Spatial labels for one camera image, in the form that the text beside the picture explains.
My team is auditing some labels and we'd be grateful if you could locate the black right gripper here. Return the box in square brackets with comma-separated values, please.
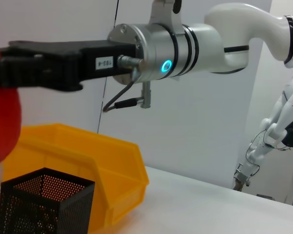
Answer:
[0, 39, 135, 93]

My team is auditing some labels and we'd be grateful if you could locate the red-orange orange fruit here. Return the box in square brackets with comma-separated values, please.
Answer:
[0, 40, 23, 169]

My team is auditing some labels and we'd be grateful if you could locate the black mesh pen holder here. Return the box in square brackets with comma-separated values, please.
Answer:
[0, 167, 96, 234]

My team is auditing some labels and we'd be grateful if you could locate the yellow plastic bin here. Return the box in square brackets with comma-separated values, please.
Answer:
[2, 123, 150, 232]

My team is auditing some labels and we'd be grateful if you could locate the white humanoid robot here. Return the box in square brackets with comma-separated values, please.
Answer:
[233, 74, 293, 193]

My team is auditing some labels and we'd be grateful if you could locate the right gripper cable with connector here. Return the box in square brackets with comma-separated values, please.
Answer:
[104, 55, 152, 113]

